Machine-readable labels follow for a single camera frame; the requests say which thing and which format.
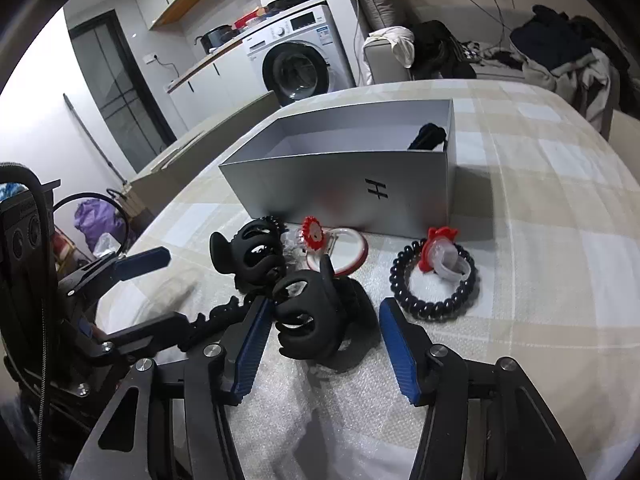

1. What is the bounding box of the grey cardboard box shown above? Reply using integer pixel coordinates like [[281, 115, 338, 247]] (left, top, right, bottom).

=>
[[218, 98, 458, 239]]

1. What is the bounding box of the dark clothes pile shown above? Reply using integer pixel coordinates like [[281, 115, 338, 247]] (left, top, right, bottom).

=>
[[509, 4, 632, 77]]

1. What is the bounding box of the checked tablecloth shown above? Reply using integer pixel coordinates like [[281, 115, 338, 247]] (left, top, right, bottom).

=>
[[95, 79, 640, 480]]

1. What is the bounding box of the white garment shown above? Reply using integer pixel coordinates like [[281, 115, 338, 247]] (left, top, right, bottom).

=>
[[367, 26, 417, 68]]

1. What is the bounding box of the red and white bangle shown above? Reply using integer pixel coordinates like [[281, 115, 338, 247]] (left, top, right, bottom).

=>
[[305, 227, 370, 277]]

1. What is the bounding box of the black power cable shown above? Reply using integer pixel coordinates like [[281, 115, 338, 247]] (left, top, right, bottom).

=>
[[492, 0, 508, 53]]

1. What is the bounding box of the black hair claw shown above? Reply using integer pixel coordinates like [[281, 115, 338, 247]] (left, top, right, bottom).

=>
[[209, 216, 289, 297], [271, 255, 382, 368]]

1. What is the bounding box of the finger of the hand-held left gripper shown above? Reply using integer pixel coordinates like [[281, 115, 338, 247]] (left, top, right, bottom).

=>
[[87, 310, 191, 368], [57, 246, 172, 307]]

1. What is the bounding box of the black scrunchie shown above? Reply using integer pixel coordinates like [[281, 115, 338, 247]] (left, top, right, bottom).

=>
[[407, 123, 447, 152]]

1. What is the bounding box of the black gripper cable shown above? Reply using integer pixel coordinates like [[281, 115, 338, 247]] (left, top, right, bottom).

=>
[[51, 192, 132, 257]]

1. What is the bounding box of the white washing machine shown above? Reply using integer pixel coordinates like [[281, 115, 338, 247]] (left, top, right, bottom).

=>
[[242, 4, 356, 107]]

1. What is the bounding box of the beige sofa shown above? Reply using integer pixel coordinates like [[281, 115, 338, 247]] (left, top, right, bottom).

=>
[[362, 35, 640, 142]]

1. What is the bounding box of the clear ring with red flower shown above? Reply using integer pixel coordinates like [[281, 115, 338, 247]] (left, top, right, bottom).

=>
[[419, 226, 476, 282], [284, 216, 328, 261]]

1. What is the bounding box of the dark long pole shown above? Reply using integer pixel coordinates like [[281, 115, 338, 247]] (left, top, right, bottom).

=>
[[62, 92, 124, 182]]

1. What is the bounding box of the white counter cabinet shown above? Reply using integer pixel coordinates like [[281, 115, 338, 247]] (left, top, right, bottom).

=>
[[166, 39, 266, 137]]

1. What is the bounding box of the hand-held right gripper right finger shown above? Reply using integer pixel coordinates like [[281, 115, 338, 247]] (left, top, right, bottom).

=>
[[378, 297, 589, 480]]

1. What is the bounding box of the black spiral hair tie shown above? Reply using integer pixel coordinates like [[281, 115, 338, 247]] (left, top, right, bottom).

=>
[[390, 241, 478, 322]]

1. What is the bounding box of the grey hoodie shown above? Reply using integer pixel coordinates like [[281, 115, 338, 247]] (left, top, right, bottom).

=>
[[521, 47, 627, 132]]

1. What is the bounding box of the black garment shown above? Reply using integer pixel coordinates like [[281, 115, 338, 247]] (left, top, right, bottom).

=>
[[412, 20, 478, 81]]

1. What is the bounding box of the black pot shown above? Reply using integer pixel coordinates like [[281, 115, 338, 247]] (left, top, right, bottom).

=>
[[195, 26, 232, 54]]

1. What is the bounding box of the dark glass door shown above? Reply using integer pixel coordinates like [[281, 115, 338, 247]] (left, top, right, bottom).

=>
[[68, 10, 177, 174]]

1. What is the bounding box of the black wavy hair clip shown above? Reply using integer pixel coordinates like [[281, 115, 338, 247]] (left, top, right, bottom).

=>
[[177, 296, 258, 354]]

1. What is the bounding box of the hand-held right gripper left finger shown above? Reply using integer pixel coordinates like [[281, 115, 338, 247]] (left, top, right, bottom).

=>
[[70, 296, 276, 480]]

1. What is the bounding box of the purple bag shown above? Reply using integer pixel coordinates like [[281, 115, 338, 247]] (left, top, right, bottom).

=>
[[74, 197, 124, 254]]

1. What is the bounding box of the red basket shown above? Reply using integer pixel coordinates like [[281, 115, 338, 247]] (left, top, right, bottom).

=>
[[234, 9, 267, 29]]

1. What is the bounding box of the grey pillow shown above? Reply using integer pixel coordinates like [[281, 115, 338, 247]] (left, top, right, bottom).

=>
[[355, 0, 399, 32]]

